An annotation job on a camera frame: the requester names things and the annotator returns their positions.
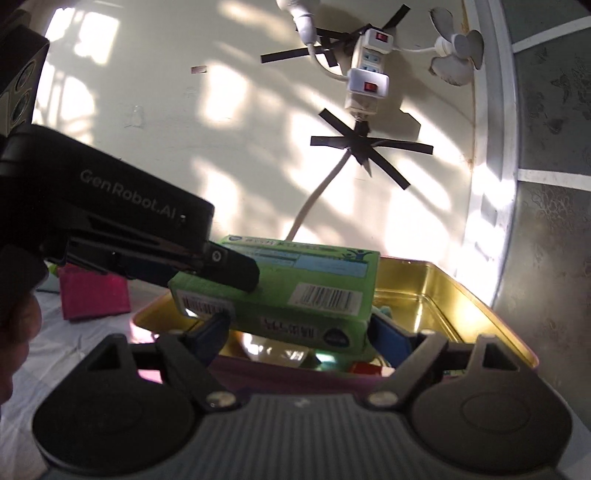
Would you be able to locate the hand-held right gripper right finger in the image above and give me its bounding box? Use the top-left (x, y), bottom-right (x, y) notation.
top-left (367, 311), bottom-right (520, 411)

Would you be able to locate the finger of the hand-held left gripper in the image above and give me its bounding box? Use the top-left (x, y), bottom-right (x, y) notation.
top-left (111, 265), bottom-right (175, 288)
top-left (67, 237), bottom-right (260, 292)

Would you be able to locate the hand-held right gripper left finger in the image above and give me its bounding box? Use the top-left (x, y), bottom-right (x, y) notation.
top-left (85, 311), bottom-right (241, 411)

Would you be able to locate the large green carton box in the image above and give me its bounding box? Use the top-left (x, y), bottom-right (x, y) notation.
top-left (168, 234), bottom-right (382, 355)

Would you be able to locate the person's left hand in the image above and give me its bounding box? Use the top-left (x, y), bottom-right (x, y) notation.
top-left (0, 293), bottom-right (43, 409)

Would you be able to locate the black tape cross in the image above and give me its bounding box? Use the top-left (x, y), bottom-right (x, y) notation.
top-left (310, 108), bottom-right (435, 191)
top-left (261, 4), bottom-right (411, 68)

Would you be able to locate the white switched plug adapter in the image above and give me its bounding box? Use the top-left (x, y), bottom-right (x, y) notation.
top-left (345, 68), bottom-right (389, 117)

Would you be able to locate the white power strip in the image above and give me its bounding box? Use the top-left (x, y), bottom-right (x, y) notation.
top-left (353, 28), bottom-right (393, 75)

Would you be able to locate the frosted patterned window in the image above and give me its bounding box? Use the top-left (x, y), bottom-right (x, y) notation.
top-left (464, 0), bottom-right (591, 439)

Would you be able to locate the small white fan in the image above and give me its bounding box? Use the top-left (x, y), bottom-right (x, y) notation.
top-left (392, 8), bottom-right (485, 86)

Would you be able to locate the white power cable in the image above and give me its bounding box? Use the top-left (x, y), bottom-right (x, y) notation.
top-left (286, 152), bottom-right (352, 243)

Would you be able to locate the white plug cord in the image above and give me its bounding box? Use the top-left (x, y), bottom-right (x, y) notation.
top-left (276, 0), bottom-right (352, 83)

